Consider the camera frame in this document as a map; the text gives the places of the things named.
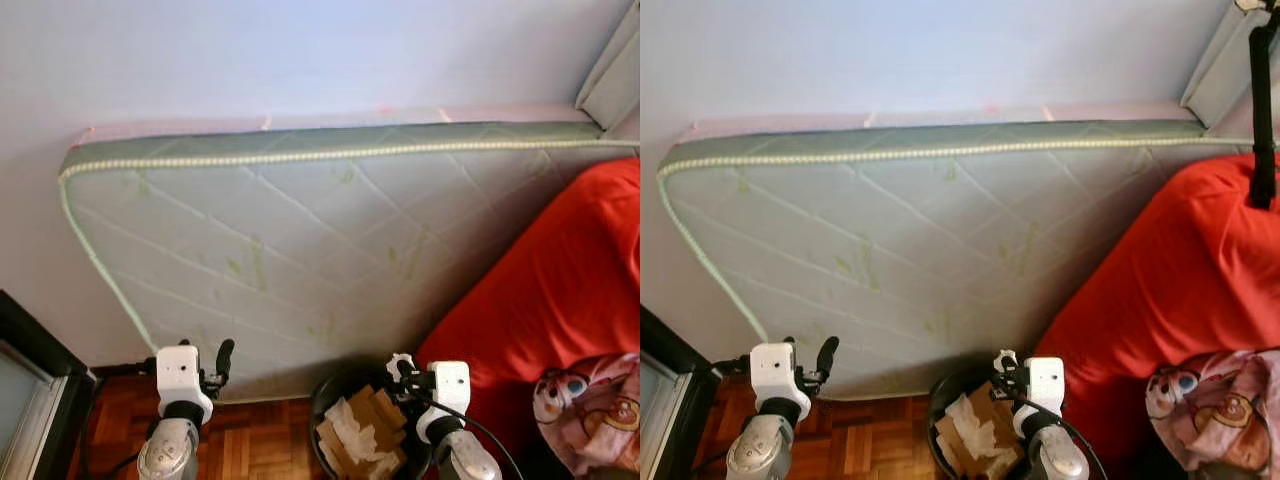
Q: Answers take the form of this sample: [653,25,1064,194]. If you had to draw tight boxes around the black round trash bin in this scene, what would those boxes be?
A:
[308,360,441,480]
[925,362,1041,480]

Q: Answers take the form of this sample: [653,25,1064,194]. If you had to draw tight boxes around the white crumpled paper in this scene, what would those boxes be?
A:
[325,398,399,471]
[945,393,1011,466]

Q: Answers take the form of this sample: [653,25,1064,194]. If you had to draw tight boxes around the black cabinet with glass door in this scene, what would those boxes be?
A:
[0,290,98,480]
[640,305,723,480]

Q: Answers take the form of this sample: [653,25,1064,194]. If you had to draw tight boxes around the white quilted mattress green trim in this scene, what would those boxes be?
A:
[57,120,640,404]
[655,118,1256,401]

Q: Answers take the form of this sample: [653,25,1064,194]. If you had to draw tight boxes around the large red fabric cushion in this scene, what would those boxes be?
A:
[1033,152,1280,471]
[415,155,640,471]

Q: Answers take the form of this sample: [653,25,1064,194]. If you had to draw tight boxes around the pink cartoon print blanket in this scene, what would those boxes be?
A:
[1145,348,1280,479]
[532,352,640,476]

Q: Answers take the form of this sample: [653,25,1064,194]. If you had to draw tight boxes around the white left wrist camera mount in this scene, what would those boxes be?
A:
[750,342,811,421]
[155,344,215,423]

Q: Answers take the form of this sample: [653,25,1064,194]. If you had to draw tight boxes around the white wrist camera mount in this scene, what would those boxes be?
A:
[1013,357,1066,436]
[750,342,811,421]
[155,344,215,423]
[415,361,472,441]

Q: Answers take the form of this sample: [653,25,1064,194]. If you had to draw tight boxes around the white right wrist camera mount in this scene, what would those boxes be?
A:
[415,361,472,441]
[1013,357,1066,436]

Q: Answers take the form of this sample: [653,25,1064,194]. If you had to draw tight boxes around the grey frame board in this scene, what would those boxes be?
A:
[1180,0,1280,129]
[575,0,640,131]

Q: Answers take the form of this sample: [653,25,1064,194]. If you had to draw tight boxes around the wide black strap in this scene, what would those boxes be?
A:
[1240,0,1280,211]

